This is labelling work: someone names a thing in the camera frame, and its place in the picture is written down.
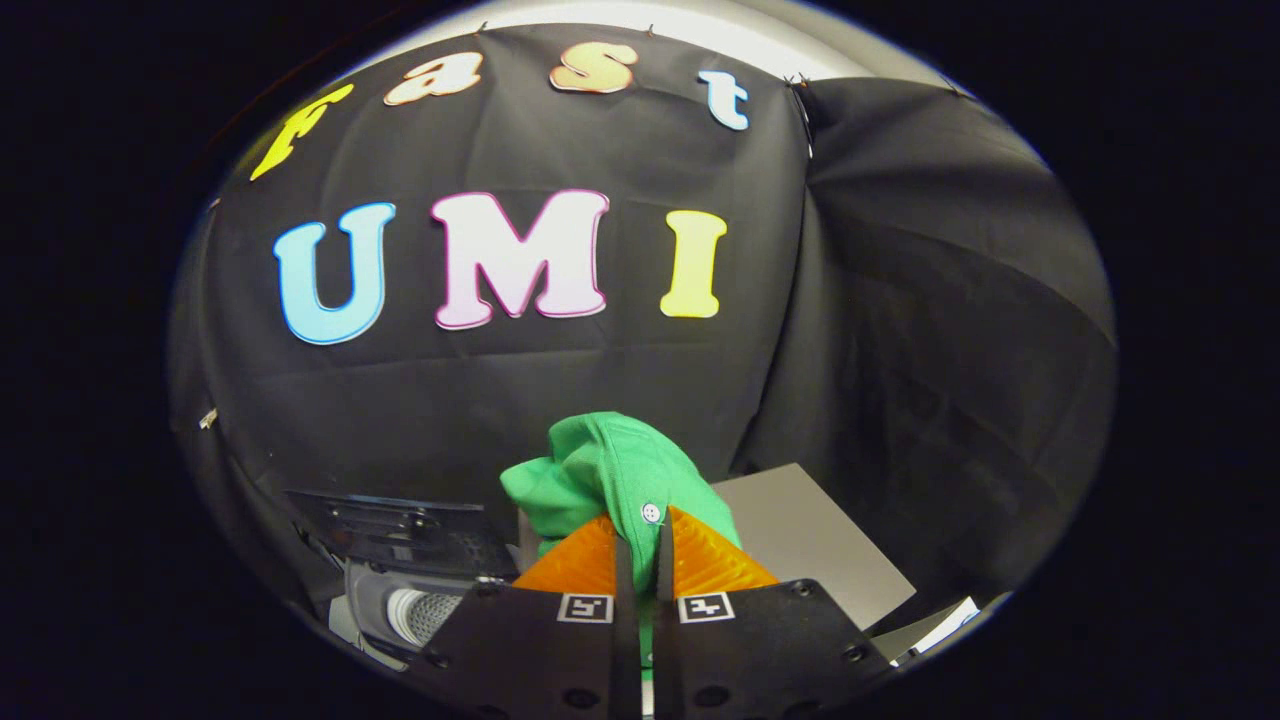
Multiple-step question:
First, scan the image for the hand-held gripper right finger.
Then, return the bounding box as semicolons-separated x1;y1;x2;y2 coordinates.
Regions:
655;505;896;720

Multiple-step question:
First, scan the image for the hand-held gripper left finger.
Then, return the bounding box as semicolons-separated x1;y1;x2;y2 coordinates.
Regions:
410;513;641;720

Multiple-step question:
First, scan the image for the grey washing machine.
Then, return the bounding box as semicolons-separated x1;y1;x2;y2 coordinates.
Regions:
285;490;521;671

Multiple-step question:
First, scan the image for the green polo shirt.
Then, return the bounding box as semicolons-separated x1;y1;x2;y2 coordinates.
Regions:
500;412;743;681

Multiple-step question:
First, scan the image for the grey cabinet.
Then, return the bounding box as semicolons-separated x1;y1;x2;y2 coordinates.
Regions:
710;462;916;661

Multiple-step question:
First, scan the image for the white paper sheet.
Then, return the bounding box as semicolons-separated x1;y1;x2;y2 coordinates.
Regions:
895;597;981;661

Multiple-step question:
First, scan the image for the black backdrop cloth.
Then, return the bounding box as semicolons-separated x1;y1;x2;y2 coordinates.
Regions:
170;25;1116;641

